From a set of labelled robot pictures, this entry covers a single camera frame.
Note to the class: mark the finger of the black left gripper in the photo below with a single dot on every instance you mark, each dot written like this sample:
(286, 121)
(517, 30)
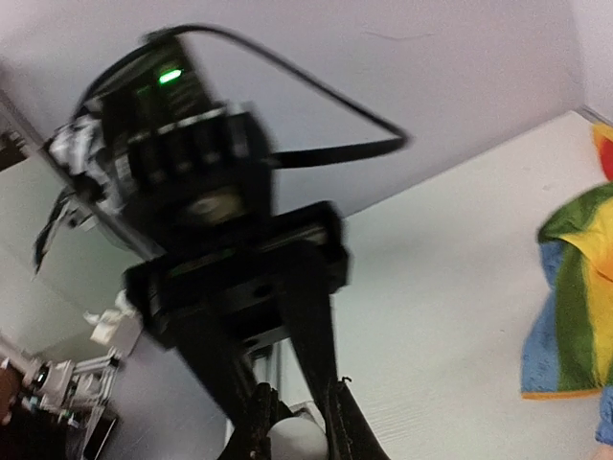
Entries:
(252, 407)
(307, 315)

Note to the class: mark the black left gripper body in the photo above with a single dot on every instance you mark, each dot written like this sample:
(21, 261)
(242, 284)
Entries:
(191, 178)

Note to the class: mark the white nail polish cap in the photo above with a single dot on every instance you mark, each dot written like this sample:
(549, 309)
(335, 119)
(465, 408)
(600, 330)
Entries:
(297, 439)

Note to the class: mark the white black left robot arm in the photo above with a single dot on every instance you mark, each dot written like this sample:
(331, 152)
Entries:
(58, 153)

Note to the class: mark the black smartphone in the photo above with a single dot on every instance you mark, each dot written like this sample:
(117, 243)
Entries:
(97, 439)

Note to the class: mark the white box with tissue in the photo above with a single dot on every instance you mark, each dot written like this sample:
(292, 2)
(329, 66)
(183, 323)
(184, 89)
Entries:
(118, 328)

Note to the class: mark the person's hand in background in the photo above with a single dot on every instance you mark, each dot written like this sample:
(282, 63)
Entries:
(10, 385)

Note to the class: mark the rainbow striped cloth sleeve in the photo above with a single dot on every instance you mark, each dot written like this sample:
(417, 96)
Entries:
(568, 352)

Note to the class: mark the aluminium extrusion frame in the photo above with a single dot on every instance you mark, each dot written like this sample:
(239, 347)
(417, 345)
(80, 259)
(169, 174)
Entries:
(68, 387)

